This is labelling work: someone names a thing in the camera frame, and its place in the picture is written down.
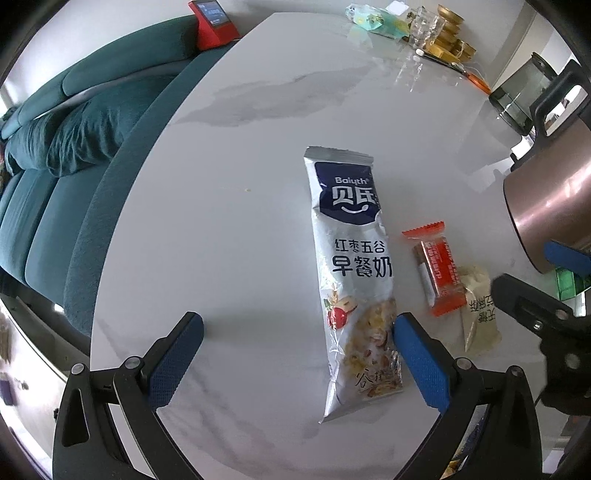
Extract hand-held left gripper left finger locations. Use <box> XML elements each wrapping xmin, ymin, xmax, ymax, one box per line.
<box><xmin>52</xmin><ymin>311</ymin><xmax>206</xmax><ymax>480</ymax></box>

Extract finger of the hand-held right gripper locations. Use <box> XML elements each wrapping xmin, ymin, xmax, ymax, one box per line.
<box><xmin>542</xmin><ymin>239</ymin><xmax>591</xmax><ymax>278</ymax></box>
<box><xmin>491</xmin><ymin>273</ymin><xmax>591</xmax><ymax>341</ymax></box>

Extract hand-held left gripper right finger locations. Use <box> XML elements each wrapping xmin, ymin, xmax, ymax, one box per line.
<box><xmin>392</xmin><ymin>312</ymin><xmax>542</xmax><ymax>480</ymax></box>

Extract green tray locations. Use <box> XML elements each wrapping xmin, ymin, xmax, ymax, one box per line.
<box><xmin>553</xmin><ymin>266</ymin><xmax>591</xmax><ymax>302</ymax></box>

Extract beige candy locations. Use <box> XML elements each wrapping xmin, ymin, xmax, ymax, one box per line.
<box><xmin>457</xmin><ymin>264</ymin><xmax>503</xmax><ymax>355</ymax></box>

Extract white breakfast milk sachet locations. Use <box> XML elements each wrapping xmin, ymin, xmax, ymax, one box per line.
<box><xmin>302</xmin><ymin>146</ymin><xmax>405</xmax><ymax>424</ymax></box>

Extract copper canister with black lid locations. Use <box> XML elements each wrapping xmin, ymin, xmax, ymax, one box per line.
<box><xmin>502</xmin><ymin>92</ymin><xmax>591</xmax><ymax>274</ymax></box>

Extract orange wrapped candy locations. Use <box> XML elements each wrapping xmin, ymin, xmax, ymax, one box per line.
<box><xmin>401</xmin><ymin>222</ymin><xmax>467</xmax><ymax>318</ymax></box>

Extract dark glass pitcher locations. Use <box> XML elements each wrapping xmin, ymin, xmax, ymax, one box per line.
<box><xmin>488</xmin><ymin>52</ymin><xmax>591</xmax><ymax>138</ymax></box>

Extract teal sofa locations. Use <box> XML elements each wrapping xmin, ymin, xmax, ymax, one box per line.
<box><xmin>0</xmin><ymin>14</ymin><xmax>243</xmax><ymax>337</ymax></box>

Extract black pen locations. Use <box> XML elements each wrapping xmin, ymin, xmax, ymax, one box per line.
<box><xmin>414</xmin><ymin>48</ymin><xmax>455</xmax><ymax>66</ymax></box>

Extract teal pillow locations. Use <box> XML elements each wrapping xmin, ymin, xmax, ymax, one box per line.
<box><xmin>46</xmin><ymin>91</ymin><xmax>160</xmax><ymax>177</ymax></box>
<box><xmin>6</xmin><ymin>115</ymin><xmax>52</xmax><ymax>172</ymax></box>

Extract stack of amber glass bowls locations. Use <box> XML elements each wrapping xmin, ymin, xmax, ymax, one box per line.
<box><xmin>425</xmin><ymin>4</ymin><xmax>467</xmax><ymax>58</ymax></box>

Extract clear glass cup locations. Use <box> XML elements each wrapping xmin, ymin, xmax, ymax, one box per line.
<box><xmin>409</xmin><ymin>6</ymin><xmax>439</xmax><ymax>47</ymax></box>

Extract green tissue pack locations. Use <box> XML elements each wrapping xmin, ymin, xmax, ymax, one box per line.
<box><xmin>344</xmin><ymin>2</ymin><xmax>413</xmax><ymax>40</ymax></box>

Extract red smart display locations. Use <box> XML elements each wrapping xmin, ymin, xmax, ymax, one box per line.
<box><xmin>188</xmin><ymin>0</ymin><xmax>241</xmax><ymax>51</ymax></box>

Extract orange handled tool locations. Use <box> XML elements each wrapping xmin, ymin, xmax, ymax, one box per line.
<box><xmin>455</xmin><ymin>62</ymin><xmax>493</xmax><ymax>96</ymax></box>

